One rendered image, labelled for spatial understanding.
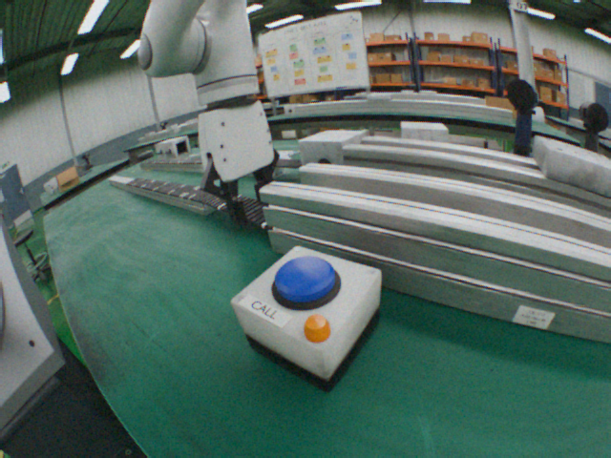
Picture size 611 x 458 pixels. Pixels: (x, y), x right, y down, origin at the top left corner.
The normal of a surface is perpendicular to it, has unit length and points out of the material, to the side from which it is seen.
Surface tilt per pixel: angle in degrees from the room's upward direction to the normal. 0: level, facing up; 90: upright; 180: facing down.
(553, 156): 90
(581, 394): 0
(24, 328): 45
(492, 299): 90
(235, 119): 89
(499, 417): 0
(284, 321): 0
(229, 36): 90
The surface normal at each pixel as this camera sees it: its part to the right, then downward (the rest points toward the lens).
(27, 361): 0.51, -0.51
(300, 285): -0.14, -0.84
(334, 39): -0.50, 0.48
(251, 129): 0.82, 0.20
